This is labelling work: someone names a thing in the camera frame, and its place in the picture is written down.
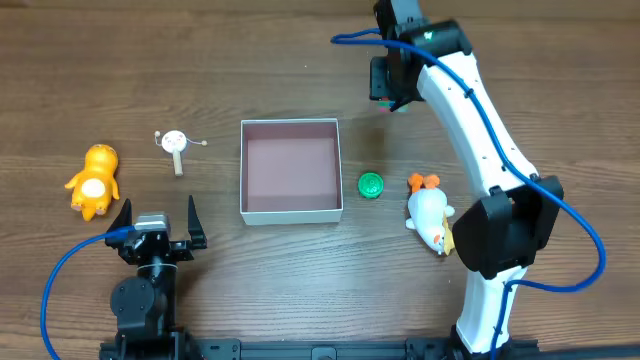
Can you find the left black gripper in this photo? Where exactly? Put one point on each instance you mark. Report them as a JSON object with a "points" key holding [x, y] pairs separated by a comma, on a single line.
{"points": [[150, 245]]}

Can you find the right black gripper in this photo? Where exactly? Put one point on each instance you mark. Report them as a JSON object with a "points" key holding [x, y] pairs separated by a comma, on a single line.
{"points": [[378, 80]]}

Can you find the colourful puzzle cube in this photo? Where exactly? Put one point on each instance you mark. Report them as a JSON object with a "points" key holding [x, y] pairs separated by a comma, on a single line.
{"points": [[387, 106]]}

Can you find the white plush duck orange feet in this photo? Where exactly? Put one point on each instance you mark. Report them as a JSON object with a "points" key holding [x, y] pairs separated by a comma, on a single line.
{"points": [[429, 212]]}

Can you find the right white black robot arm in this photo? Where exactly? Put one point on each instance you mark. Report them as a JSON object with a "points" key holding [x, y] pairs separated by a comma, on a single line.
{"points": [[514, 209]]}

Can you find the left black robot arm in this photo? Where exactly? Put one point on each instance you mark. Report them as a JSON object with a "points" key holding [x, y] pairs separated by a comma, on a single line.
{"points": [[145, 304]]}

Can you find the orange plastic cat figure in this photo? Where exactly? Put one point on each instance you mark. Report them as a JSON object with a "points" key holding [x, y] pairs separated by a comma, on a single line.
{"points": [[95, 187]]}

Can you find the white wooden rattle drum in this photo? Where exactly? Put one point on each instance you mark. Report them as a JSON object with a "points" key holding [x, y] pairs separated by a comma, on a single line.
{"points": [[175, 143]]}

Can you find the green round plastic toy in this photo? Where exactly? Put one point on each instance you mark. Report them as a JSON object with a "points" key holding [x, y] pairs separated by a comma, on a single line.
{"points": [[370, 185]]}

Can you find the white cardboard box pink interior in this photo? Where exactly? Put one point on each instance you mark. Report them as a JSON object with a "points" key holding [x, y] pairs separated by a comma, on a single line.
{"points": [[290, 171]]}

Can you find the black mounting rail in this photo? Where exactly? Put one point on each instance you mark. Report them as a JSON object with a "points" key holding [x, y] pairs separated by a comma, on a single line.
{"points": [[410, 349]]}

